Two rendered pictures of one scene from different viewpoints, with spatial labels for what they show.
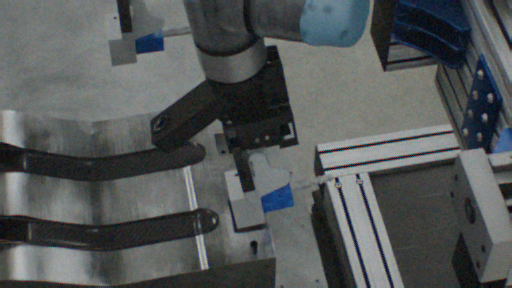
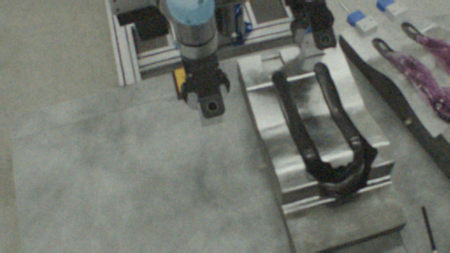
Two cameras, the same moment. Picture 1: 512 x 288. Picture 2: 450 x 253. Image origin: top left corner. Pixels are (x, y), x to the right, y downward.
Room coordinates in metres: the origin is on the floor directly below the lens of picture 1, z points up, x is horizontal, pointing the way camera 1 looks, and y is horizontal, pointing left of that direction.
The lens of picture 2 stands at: (0.95, 0.74, 1.92)
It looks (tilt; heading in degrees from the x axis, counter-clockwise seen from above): 67 degrees down; 262
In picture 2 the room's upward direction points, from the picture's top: 3 degrees clockwise
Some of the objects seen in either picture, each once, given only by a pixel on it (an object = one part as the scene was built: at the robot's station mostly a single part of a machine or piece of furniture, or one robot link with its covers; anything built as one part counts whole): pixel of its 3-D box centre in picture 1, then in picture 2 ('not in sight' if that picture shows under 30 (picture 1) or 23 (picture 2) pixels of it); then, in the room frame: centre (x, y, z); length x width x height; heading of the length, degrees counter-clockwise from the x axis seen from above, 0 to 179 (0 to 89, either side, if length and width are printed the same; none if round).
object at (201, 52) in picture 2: not in sight; (195, 39); (1.02, 0.17, 1.17); 0.08 x 0.08 x 0.05
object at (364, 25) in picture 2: not in sight; (354, 18); (0.62, -0.11, 0.86); 0.13 x 0.05 x 0.05; 118
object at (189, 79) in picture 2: not in sight; (199, 60); (1.02, 0.16, 1.09); 0.09 x 0.08 x 0.12; 101
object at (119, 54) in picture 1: (155, 34); (205, 95); (1.02, 0.15, 0.93); 0.13 x 0.05 x 0.05; 101
